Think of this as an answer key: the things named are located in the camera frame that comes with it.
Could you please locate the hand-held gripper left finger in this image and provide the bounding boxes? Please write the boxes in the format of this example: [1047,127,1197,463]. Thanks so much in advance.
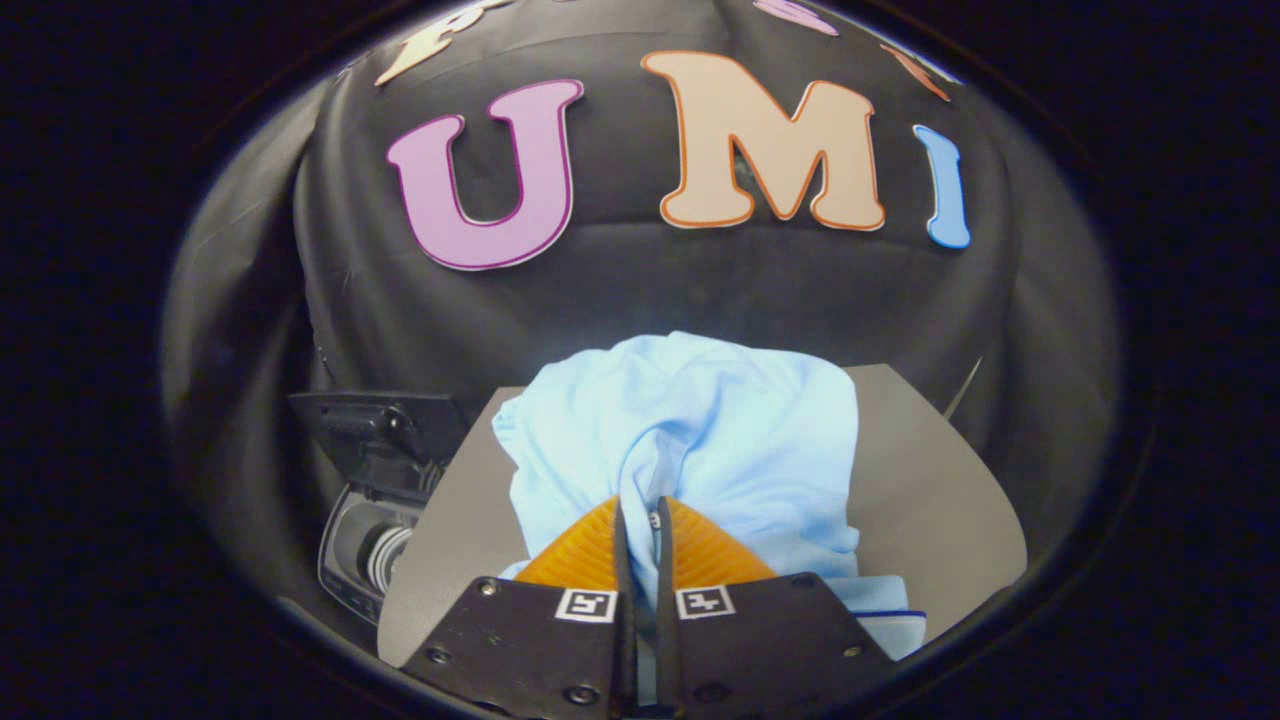
[400,497,638,716]

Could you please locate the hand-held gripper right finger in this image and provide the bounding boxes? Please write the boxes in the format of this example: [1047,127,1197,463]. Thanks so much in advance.
[655,497,896,716]

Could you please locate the light blue shirt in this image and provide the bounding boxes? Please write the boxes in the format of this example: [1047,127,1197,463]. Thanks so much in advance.
[492,332,928,661]

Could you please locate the grey cabinet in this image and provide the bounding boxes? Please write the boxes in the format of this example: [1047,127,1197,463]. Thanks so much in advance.
[378,365,1029,669]

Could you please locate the black backdrop cloth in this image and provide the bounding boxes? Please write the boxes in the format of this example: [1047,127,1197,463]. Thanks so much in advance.
[160,0,1121,641]

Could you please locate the thin backdrop stand pole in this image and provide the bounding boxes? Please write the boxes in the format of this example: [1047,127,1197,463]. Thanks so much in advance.
[944,358,986,421]

